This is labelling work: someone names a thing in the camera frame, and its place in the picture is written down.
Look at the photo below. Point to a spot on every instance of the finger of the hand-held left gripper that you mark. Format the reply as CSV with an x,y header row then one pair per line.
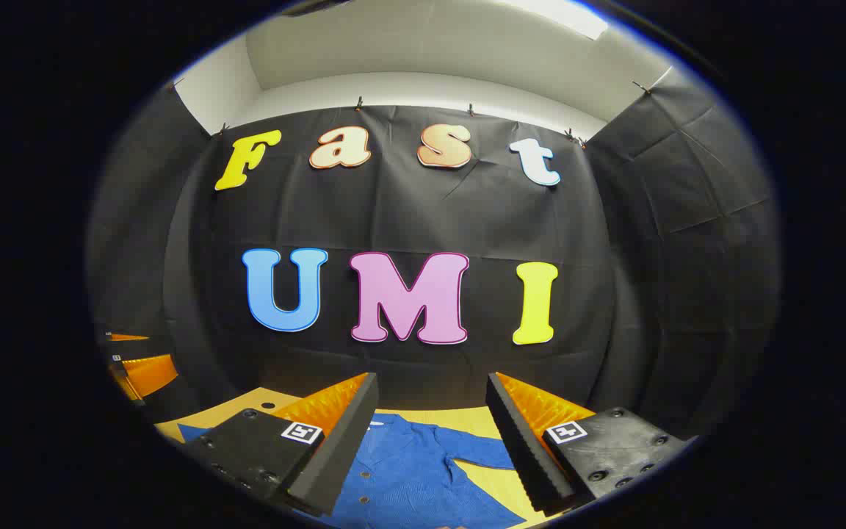
x,y
125,338
147,375

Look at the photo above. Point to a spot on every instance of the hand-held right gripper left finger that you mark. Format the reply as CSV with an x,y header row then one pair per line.
x,y
342,448

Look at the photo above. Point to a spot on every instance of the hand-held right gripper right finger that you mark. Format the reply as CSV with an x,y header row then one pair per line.
x,y
522,448

